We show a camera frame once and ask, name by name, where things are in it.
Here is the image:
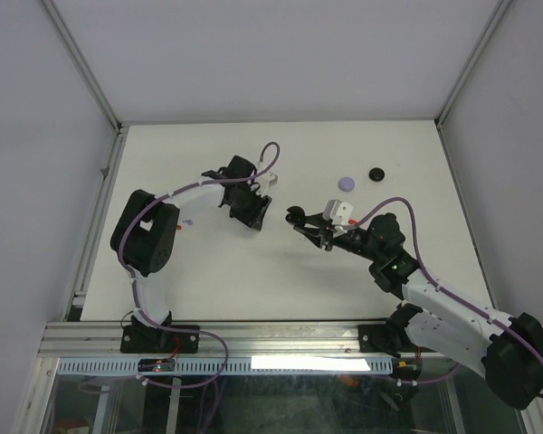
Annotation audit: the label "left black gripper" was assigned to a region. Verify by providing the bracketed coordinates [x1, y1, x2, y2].
[228, 184, 272, 231]

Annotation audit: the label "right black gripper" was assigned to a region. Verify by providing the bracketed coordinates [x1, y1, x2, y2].
[293, 212, 383, 264]

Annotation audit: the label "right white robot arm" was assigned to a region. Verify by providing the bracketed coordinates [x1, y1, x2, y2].
[286, 200, 543, 410]

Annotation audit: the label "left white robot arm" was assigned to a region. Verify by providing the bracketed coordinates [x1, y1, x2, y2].
[110, 156, 278, 356]

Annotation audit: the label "lilac charging case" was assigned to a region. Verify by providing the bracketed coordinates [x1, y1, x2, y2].
[338, 176, 356, 193]

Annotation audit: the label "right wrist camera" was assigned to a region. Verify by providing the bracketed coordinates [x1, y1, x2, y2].
[322, 199, 354, 234]

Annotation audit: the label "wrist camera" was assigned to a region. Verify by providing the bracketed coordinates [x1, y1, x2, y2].
[252, 161, 278, 195]
[322, 199, 354, 234]

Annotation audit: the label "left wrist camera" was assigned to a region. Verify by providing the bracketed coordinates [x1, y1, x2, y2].
[252, 161, 278, 195]

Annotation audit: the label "left metal frame post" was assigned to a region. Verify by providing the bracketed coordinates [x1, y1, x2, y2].
[38, 0, 128, 137]

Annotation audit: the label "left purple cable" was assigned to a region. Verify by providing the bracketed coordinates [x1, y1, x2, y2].
[119, 142, 282, 326]

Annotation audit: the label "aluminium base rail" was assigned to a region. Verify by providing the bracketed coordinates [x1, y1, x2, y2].
[38, 318, 393, 358]

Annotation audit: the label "white slotted cable duct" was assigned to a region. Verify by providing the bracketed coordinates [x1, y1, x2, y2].
[58, 355, 393, 377]

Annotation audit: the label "metal corner frame post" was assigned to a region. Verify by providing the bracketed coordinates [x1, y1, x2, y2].
[433, 0, 515, 130]

